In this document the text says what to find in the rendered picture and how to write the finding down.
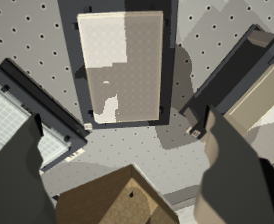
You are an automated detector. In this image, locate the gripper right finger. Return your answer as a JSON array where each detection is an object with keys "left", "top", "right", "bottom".
[{"left": 193, "top": 105, "right": 274, "bottom": 224}]

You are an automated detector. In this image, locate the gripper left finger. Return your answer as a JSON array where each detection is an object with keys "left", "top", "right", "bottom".
[{"left": 0, "top": 113, "right": 57, "bottom": 224}]

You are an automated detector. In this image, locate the white multi-well plate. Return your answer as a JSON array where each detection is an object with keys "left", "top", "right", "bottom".
[{"left": 0, "top": 91, "right": 70, "bottom": 169}]

